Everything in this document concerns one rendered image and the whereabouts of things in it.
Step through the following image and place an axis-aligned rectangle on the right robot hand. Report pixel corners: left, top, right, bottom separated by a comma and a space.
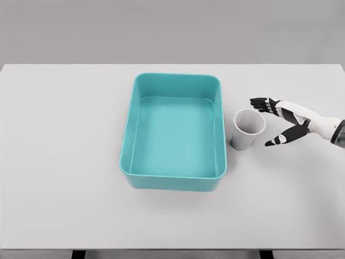
250, 97, 322, 147

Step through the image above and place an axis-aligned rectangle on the white paper cup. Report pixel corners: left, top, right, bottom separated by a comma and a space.
231, 108, 266, 152

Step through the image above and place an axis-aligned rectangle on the teal plastic basket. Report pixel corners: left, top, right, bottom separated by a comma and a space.
118, 72, 227, 193

